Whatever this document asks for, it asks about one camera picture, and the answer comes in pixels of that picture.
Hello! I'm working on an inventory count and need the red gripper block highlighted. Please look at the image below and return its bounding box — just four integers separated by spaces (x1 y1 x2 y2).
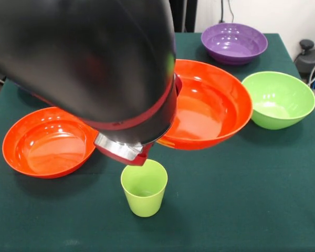
94 75 183 166

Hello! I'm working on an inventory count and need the green plastic cup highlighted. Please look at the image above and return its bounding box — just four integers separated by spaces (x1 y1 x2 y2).
120 159 169 218

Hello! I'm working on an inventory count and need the orange plastic bowl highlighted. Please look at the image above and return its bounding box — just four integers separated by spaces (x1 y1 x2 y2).
156 59 254 151
2 107 99 180

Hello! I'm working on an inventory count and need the dark green tablecloth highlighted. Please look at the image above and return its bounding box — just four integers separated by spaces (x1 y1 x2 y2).
0 30 315 252

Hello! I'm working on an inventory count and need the purple plastic bowl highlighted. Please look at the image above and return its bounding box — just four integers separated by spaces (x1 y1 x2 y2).
201 23 269 66

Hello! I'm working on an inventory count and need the green plastic bowl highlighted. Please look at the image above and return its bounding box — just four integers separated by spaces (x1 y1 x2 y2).
241 71 315 131

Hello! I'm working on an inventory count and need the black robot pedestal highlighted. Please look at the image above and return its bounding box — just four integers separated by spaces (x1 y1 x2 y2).
173 0 197 33

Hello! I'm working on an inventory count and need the black wall cable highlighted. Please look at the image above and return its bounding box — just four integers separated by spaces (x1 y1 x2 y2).
219 0 235 24

